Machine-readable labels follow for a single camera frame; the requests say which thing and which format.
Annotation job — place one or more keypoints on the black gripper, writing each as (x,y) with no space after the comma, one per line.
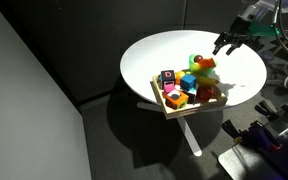
(240,29)

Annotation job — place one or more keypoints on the small dark red ball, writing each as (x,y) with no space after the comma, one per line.
(198,58)

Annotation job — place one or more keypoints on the wooden toy tray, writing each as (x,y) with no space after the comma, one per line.
(190,109)

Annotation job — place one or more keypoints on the orange toy block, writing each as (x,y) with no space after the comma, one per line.
(208,63)

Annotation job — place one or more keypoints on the yellow toy banana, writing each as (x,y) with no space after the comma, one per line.
(205,80)

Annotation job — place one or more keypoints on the red toy tomato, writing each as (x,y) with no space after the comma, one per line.
(205,93)

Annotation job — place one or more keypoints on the blue toy cube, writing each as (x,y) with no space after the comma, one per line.
(188,82)

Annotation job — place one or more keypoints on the small orange toy fruit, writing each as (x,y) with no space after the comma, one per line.
(179,76)

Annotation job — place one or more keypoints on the plain black toy cube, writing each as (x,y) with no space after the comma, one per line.
(190,96)

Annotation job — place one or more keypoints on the black cube with pink D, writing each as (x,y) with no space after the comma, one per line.
(167,76)

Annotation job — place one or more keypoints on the pink toy cube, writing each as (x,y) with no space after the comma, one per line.
(169,88)

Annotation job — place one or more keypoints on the orange cube with white face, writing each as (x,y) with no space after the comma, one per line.
(176,99)

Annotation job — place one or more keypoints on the black spring clamp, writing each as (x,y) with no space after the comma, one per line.
(270,108)

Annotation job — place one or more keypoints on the purple spring clamp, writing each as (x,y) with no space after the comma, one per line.
(250,135)

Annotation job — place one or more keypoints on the white table base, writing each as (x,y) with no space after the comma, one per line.
(187,133)

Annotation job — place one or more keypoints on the grey metal plate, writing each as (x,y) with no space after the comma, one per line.
(247,163)

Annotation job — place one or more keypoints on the teal camera mount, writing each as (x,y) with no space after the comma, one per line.
(264,30)

